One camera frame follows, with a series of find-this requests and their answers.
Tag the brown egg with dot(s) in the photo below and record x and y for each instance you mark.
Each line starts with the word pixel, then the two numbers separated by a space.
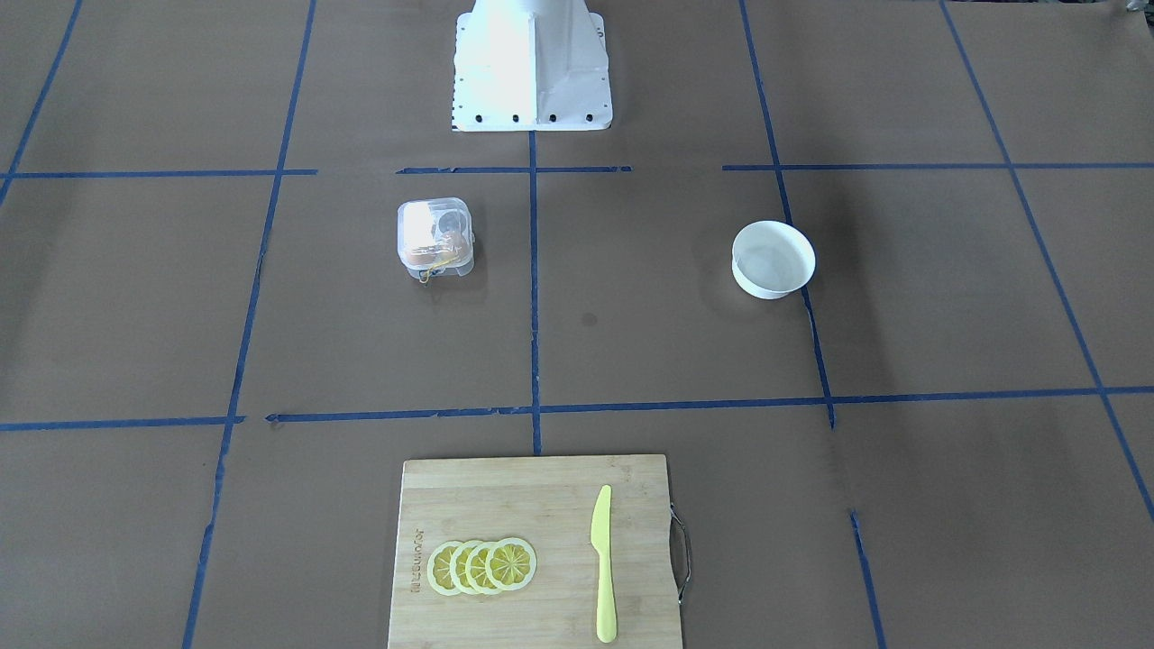
pixel 420 257
pixel 456 248

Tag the clear plastic egg box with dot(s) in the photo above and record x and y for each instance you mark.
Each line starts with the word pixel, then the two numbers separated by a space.
pixel 422 222

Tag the brown egg in box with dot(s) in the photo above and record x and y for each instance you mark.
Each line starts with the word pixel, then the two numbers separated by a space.
pixel 420 257

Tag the wooden cutting board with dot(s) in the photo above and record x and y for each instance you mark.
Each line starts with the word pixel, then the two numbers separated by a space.
pixel 547 501

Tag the white bowl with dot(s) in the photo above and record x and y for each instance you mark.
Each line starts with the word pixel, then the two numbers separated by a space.
pixel 772 259

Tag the lemon slice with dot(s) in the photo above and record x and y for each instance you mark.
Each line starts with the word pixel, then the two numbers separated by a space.
pixel 477 569
pixel 510 564
pixel 459 567
pixel 440 569

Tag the yellow plastic knife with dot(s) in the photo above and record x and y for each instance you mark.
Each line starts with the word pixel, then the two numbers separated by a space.
pixel 606 616

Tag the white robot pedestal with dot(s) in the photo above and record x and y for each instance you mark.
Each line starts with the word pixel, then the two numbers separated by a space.
pixel 531 66

